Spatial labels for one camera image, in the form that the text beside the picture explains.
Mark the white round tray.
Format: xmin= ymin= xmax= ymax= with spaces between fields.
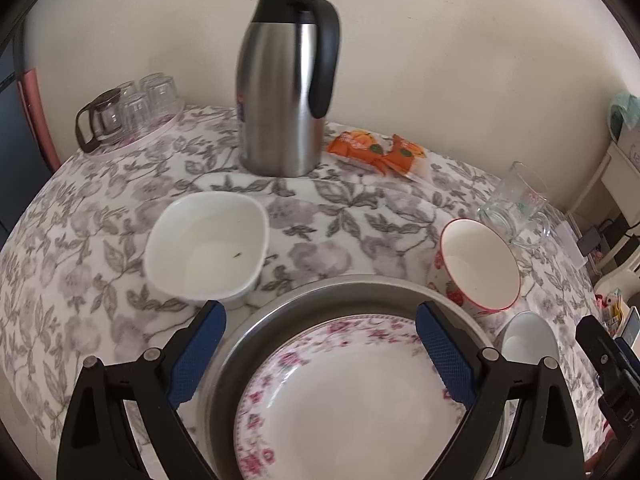
xmin=87 ymin=105 xmax=187 ymax=158

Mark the pink rolled mat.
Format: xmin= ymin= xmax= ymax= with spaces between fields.
xmin=17 ymin=67 xmax=63 ymax=171

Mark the dark blue cabinet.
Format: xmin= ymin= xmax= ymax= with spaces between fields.
xmin=0 ymin=50 xmax=56 ymax=241

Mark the black power adapter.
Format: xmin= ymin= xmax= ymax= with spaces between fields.
xmin=576 ymin=227 xmax=606 ymax=256

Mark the stainless steel basin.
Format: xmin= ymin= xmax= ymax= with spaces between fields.
xmin=197 ymin=275 xmax=516 ymax=480

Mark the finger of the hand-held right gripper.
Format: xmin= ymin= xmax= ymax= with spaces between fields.
xmin=615 ymin=337 xmax=640 ymax=377
xmin=575 ymin=316 xmax=621 ymax=388

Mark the white flat box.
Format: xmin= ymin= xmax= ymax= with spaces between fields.
xmin=552 ymin=220 xmax=586 ymax=267

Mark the stainless steel thermos jug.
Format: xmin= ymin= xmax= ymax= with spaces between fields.
xmin=239 ymin=0 xmax=342 ymax=178

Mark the glass teapot black handle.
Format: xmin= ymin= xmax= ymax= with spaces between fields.
xmin=75 ymin=87 xmax=126 ymax=153

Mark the pink floral round plate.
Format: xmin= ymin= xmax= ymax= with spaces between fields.
xmin=234 ymin=314 xmax=466 ymax=480

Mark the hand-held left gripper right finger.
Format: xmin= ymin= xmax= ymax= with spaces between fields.
xmin=415 ymin=301 xmax=586 ymax=480

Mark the white square bowl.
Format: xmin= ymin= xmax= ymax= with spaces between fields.
xmin=144 ymin=191 xmax=271 ymax=306

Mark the small grey bowl red mark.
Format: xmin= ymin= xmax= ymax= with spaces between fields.
xmin=492 ymin=311 xmax=561 ymax=376

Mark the strawberry print bowl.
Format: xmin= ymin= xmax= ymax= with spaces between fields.
xmin=426 ymin=218 xmax=522 ymax=315

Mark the clear glass mug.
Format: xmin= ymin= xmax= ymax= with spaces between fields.
xmin=477 ymin=161 xmax=555 ymax=249

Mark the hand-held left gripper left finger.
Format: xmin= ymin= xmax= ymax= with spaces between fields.
xmin=56 ymin=300 xmax=227 ymax=480

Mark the teal cloth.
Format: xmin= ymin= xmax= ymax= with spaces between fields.
xmin=607 ymin=91 xmax=640 ymax=141

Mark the white shelf unit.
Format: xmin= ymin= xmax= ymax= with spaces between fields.
xmin=570 ymin=140 xmax=640 ymax=286

